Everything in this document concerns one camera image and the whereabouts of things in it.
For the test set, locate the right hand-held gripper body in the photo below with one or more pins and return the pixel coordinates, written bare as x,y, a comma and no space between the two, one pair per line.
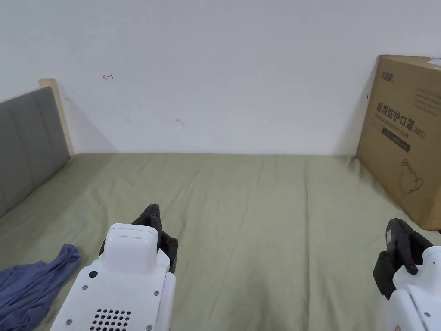
422,293

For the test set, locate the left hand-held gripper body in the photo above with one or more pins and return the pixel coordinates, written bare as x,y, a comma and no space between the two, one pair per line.
127,286

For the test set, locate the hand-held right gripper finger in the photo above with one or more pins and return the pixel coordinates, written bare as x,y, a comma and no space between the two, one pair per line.
417,246
387,262

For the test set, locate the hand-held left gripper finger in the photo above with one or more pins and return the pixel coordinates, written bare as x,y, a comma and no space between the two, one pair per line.
146,214
168,246

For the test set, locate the blue garment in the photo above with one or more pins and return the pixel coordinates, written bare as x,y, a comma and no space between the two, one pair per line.
31,279

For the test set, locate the bed with pale green sheet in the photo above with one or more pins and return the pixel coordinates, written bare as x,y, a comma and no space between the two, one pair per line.
262,213

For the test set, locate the brown cardboard carton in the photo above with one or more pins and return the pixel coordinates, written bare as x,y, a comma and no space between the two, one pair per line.
403,138

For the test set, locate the grey padded headboard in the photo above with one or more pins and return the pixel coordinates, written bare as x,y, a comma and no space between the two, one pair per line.
27,144

